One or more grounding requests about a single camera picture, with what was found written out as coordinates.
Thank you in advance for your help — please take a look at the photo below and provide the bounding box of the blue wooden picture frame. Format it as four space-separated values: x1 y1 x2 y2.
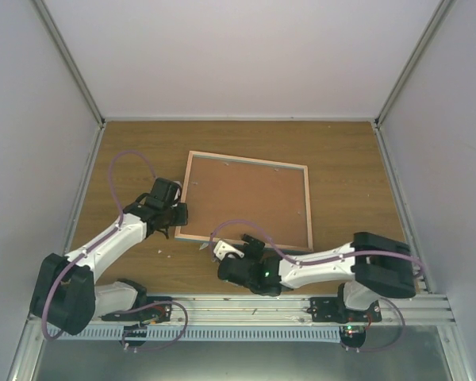
175 151 313 253

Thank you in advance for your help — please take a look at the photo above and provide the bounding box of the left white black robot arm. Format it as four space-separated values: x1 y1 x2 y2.
29 178 188 335

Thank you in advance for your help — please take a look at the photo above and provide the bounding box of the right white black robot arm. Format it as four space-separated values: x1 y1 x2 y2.
213 232 417 321

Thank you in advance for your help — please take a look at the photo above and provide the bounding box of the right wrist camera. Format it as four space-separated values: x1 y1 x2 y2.
213 240 244 262

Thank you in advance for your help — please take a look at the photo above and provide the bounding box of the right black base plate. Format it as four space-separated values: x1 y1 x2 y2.
305 296 382 324

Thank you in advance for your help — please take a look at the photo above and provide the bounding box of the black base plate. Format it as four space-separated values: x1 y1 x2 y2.
305 296 382 324
100 296 172 324

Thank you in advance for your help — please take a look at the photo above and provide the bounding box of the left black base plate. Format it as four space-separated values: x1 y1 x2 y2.
100 296 172 324

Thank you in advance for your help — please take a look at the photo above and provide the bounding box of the grey slotted cable duct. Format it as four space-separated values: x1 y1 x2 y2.
79 325 342 342

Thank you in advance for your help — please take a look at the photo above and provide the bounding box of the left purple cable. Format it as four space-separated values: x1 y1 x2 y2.
41 149 158 341

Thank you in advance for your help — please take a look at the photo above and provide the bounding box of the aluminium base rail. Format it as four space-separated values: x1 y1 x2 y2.
27 291 457 326

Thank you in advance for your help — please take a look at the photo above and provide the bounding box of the left aluminium corner post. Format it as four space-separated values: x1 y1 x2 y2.
31 0 106 129

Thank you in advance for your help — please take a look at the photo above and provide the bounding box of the aluminium corner post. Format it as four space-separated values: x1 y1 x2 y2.
372 0 455 129
31 0 106 129

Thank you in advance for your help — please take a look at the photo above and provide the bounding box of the right aluminium corner post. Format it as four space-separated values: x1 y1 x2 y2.
372 0 455 129

